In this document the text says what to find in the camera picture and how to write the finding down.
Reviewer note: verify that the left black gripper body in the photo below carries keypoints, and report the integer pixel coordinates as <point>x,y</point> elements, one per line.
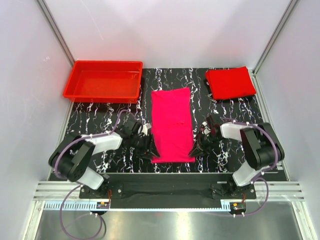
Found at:
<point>145,146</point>

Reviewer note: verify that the pink t shirt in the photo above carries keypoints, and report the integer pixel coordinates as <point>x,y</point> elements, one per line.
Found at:
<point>172,126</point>

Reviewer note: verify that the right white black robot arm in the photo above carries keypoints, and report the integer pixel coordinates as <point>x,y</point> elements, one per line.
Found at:
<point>262,151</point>

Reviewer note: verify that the black marble pattern mat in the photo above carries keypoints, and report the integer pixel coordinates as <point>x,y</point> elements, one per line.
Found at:
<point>227,156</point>

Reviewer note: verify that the red plastic bin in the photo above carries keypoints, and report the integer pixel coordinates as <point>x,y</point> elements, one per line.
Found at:
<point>96,81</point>

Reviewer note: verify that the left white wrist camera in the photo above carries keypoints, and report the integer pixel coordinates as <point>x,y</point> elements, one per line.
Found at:
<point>146,128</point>

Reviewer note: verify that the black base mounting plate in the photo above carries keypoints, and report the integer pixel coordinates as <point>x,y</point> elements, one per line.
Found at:
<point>167,191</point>

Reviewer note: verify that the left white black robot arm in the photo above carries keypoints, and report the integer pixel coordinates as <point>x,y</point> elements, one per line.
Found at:
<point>73,155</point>

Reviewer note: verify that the folded red t shirt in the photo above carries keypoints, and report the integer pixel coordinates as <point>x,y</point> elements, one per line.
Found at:
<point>240,74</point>

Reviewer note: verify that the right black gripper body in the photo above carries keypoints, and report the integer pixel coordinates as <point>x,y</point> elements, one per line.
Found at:
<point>206,142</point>

